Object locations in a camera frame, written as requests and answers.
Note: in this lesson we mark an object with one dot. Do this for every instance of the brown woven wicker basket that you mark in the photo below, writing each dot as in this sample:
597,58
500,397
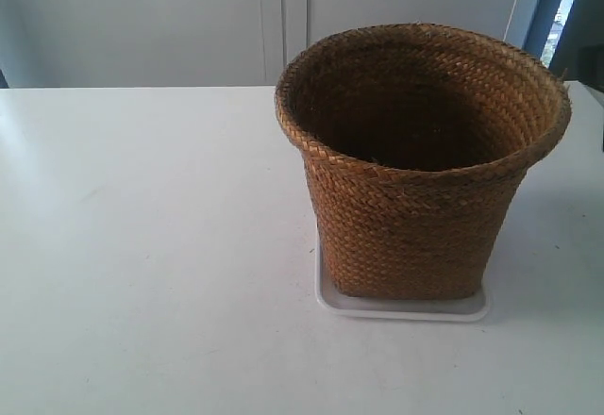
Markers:
414,139

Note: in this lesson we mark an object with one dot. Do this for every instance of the white rectangular plastic tray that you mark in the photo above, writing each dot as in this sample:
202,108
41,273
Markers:
467,310

